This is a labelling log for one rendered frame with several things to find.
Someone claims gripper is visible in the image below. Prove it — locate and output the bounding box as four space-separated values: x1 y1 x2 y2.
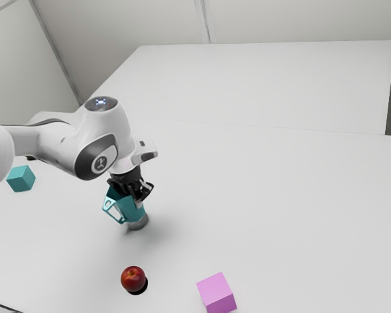
106 166 155 209

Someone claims teal faceted mug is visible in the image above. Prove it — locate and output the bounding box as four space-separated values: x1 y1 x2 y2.
101 185 150 231

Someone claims red apple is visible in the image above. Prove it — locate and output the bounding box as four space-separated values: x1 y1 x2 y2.
120 265 147 293

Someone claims pink cube block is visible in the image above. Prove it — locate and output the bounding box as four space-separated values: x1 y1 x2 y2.
195 271 238 313

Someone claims teal cube block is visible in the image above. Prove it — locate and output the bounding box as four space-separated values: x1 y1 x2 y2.
5 164 36 193

